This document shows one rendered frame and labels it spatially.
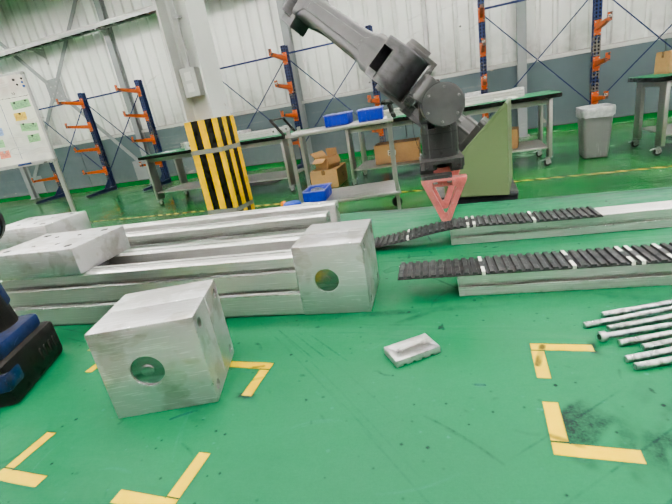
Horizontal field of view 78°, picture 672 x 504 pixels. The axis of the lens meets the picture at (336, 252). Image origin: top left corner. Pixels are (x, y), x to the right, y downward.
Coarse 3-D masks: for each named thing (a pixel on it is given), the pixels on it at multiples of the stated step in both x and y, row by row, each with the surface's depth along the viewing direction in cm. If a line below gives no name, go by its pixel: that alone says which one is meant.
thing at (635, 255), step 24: (408, 264) 56; (432, 264) 55; (456, 264) 54; (480, 264) 53; (504, 264) 52; (528, 264) 51; (552, 264) 49; (576, 264) 49; (600, 264) 47; (624, 264) 47
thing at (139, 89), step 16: (80, 96) 918; (96, 96) 911; (144, 96) 884; (80, 112) 939; (96, 112) 928; (144, 112) 885; (80, 128) 916; (96, 128) 950; (96, 144) 953; (160, 144) 917; (112, 176) 987; (96, 192) 941
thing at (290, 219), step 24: (216, 216) 82; (240, 216) 81; (264, 216) 80; (288, 216) 72; (312, 216) 70; (336, 216) 77; (144, 240) 79; (168, 240) 79; (192, 240) 77; (216, 240) 76
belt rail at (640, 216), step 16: (608, 208) 66; (624, 208) 64; (640, 208) 63; (656, 208) 62; (512, 224) 67; (528, 224) 66; (544, 224) 66; (560, 224) 65; (576, 224) 65; (592, 224) 65; (608, 224) 64; (624, 224) 63; (640, 224) 63; (656, 224) 63; (464, 240) 69; (480, 240) 69; (496, 240) 68
